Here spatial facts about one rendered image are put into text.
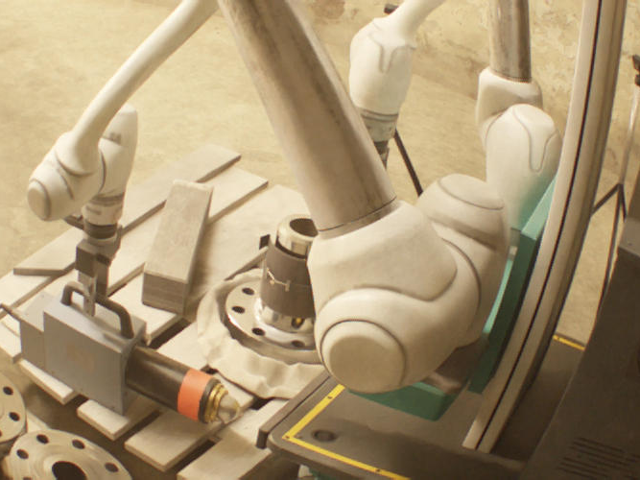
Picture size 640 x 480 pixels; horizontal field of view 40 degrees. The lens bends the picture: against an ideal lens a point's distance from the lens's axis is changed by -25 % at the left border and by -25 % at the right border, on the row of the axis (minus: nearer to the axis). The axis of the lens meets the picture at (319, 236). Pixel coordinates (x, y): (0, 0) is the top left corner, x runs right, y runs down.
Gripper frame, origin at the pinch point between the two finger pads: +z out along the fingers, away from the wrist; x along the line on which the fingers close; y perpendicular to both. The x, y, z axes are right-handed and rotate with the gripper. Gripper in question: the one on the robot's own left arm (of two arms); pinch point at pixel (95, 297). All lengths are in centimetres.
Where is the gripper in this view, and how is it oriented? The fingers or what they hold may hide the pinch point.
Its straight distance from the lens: 188.1
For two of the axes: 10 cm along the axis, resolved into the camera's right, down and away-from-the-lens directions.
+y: 9.3, 3.1, -1.8
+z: -2.0, 8.7, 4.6
